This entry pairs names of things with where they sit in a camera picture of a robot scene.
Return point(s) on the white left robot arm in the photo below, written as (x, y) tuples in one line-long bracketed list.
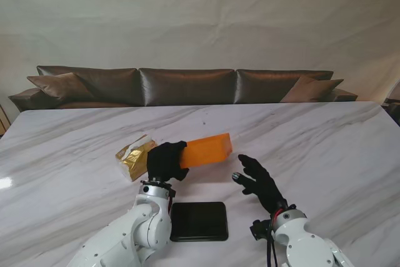
[(131, 232)]

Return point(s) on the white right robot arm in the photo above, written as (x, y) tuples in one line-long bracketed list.
[(306, 239)]

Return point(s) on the brown throw pillow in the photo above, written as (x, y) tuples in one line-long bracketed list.
[(312, 90), (62, 87)]

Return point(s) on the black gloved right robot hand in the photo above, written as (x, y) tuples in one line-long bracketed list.
[(265, 185)]

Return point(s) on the orange plastic tissue box cover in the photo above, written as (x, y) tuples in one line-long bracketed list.
[(206, 153)]

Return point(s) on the gold tissue pack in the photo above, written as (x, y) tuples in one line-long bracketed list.
[(131, 157)]

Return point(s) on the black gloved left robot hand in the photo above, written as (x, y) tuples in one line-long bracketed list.
[(164, 162)]

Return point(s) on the wooden background furniture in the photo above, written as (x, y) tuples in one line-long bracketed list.
[(2, 120)]

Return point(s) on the brown leather sofa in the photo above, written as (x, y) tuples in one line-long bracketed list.
[(187, 87)]

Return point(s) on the dark background equipment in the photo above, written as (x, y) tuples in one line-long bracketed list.
[(393, 104)]

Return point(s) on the black tissue box base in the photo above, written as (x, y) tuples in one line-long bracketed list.
[(200, 221)]

